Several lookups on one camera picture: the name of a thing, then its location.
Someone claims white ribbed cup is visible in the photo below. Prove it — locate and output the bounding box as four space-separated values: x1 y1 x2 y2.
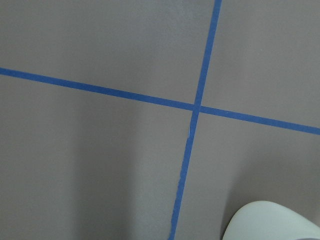
222 200 320 240

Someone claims brown table mat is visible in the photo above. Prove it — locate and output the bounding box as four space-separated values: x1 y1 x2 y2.
0 0 320 240

